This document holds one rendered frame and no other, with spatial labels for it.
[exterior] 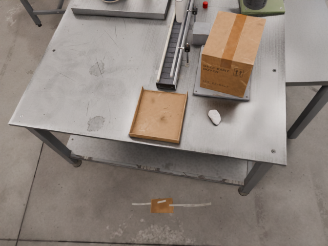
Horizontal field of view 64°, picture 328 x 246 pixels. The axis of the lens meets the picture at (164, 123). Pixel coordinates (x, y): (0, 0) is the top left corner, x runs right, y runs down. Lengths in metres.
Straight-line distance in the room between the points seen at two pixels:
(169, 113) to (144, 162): 0.66
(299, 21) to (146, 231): 1.76
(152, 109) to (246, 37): 0.60
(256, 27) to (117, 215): 1.60
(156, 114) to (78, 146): 0.93
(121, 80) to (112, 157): 0.69
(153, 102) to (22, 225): 1.50
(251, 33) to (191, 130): 0.55
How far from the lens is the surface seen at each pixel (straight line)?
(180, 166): 1.95
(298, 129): 2.25
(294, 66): 1.70
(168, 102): 1.46
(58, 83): 1.73
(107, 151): 2.08
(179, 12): 1.73
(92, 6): 2.05
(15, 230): 2.48
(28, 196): 2.49
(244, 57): 1.28
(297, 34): 1.87
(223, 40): 1.34
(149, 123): 1.41
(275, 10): 1.97
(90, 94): 1.60
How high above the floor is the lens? 2.07
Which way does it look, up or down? 62 degrees down
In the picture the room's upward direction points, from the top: 11 degrees counter-clockwise
